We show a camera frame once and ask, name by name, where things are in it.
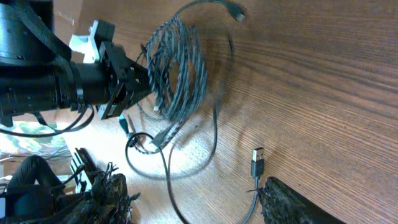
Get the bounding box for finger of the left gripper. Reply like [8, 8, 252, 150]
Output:
[126, 59, 153, 109]

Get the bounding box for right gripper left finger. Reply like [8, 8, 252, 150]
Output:
[61, 162, 141, 224]

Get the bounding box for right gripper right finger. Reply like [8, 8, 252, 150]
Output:
[257, 177, 345, 224]

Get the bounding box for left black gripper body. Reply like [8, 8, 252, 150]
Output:
[96, 41, 134, 119]

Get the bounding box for black white braided cable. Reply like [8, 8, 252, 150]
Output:
[133, 15, 208, 155]

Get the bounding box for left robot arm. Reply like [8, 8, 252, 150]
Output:
[1, 1, 152, 127]

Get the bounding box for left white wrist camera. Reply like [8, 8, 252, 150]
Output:
[68, 20, 115, 63]

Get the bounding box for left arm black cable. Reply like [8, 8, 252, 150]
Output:
[0, 104, 96, 139]

